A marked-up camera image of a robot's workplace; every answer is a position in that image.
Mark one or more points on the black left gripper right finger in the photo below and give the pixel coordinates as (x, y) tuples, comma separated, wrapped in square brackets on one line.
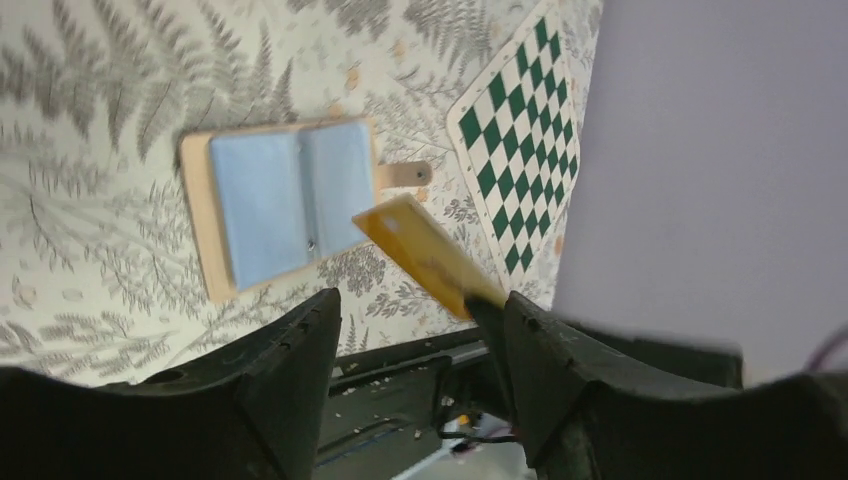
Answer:
[(584, 409)]

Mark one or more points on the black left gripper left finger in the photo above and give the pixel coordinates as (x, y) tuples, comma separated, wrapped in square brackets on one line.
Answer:
[(251, 409)]

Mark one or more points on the beige leather card holder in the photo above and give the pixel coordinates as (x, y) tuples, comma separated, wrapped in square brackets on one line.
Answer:
[(270, 200)]

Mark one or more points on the grey black stripe card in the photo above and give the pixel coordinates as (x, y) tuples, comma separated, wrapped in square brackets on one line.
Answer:
[(424, 250)]

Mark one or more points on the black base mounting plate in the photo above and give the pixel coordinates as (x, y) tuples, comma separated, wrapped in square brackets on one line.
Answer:
[(429, 408)]

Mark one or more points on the green white chessboard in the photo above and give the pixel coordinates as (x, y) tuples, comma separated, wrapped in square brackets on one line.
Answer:
[(514, 137)]

